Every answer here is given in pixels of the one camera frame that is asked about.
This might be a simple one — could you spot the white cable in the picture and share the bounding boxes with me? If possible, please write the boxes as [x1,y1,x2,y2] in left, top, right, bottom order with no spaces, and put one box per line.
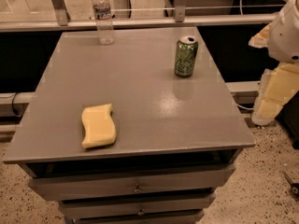
[234,102,255,111]

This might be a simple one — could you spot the middle grey drawer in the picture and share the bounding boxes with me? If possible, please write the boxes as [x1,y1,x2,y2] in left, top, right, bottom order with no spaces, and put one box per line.
[59,191,216,218]

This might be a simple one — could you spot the yellow S-shaped sponge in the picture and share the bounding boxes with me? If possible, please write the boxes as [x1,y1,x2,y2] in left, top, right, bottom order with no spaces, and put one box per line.
[81,104,117,148]

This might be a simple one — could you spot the metal railing frame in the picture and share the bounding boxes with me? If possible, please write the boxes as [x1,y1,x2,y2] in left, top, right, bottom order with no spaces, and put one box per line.
[0,0,288,32]

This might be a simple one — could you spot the grey drawer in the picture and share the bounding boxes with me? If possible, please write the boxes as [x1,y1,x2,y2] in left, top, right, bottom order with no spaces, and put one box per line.
[76,210,204,224]
[29,164,235,201]
[59,191,216,218]

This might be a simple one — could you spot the black cable at left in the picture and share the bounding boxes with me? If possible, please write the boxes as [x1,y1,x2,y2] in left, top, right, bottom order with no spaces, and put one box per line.
[10,91,22,119]

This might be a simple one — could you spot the top grey drawer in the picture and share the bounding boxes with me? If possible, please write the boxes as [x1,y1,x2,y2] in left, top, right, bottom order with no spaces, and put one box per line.
[29,164,235,201]

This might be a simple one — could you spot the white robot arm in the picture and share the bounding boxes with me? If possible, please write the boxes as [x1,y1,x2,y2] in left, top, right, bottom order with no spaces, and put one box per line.
[249,0,299,126]

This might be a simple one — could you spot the black caster wheel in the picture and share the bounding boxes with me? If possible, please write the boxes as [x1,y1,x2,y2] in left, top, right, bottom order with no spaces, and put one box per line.
[283,172,299,197]

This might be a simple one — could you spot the clear plastic water bottle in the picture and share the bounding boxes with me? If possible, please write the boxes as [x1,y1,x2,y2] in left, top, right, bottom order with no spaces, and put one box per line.
[92,0,114,45]

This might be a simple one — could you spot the grey drawer cabinet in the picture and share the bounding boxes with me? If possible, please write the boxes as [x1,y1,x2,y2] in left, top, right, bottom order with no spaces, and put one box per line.
[2,26,257,224]

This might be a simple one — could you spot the bottom grey drawer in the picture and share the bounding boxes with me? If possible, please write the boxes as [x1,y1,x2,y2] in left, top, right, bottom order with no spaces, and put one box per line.
[76,210,204,224]

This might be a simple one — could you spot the green soda can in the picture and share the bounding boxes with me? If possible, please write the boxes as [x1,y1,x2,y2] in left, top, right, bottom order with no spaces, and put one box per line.
[174,36,198,77]

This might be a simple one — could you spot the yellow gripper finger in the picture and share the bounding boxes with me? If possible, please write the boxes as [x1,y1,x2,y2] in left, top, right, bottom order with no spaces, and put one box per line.
[249,24,270,49]
[251,63,299,126]

